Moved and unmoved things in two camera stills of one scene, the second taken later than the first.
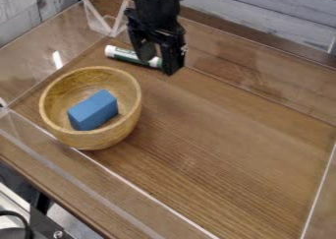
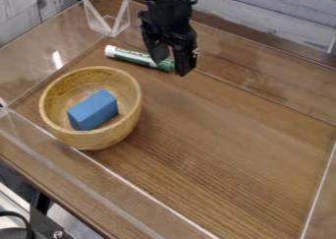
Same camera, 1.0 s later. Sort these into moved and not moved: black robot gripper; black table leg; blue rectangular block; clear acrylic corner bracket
Moved: black robot gripper
Not moved: clear acrylic corner bracket; black table leg; blue rectangular block
